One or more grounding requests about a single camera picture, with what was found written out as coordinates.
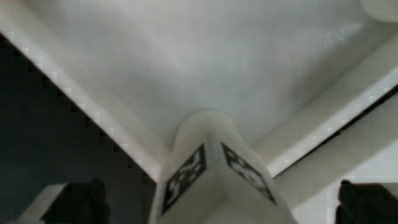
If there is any white U-shaped fence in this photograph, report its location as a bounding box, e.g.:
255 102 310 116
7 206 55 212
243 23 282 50
275 93 398 224

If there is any white table leg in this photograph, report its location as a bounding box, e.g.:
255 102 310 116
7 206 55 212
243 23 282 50
149 110 298 224

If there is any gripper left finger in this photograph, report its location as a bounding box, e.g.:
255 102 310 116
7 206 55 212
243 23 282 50
16 178 111 224

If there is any white square table top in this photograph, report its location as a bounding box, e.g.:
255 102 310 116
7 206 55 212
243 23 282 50
0 0 398 175

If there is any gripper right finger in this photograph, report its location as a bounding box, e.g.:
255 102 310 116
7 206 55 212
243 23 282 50
334 180 398 224

